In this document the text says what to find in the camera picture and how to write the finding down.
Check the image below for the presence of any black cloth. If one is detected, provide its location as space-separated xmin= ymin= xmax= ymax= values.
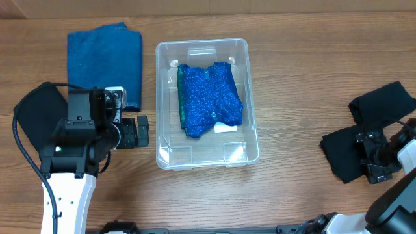
xmin=14 ymin=82 xmax=68 ymax=152
xmin=348 ymin=81 xmax=415 ymax=127
xmin=320 ymin=123 xmax=396 ymax=185

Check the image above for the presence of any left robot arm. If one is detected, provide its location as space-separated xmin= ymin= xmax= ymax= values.
xmin=40 ymin=86 xmax=149 ymax=233

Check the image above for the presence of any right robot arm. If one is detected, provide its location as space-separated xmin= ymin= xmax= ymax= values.
xmin=293 ymin=118 xmax=415 ymax=233

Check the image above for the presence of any clear plastic container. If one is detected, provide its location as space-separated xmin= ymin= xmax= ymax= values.
xmin=155 ymin=38 xmax=261 ymax=170

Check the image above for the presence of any blue sequin garment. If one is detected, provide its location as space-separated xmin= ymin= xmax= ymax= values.
xmin=177 ymin=62 xmax=243 ymax=138

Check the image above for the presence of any folded blue denim cloth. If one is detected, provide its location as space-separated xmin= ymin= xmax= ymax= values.
xmin=67 ymin=22 xmax=142 ymax=111

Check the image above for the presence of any white label tag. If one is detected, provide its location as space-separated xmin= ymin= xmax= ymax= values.
xmin=214 ymin=122 xmax=237 ymax=133

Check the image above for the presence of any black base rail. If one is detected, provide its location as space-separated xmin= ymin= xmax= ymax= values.
xmin=86 ymin=220 xmax=312 ymax=234

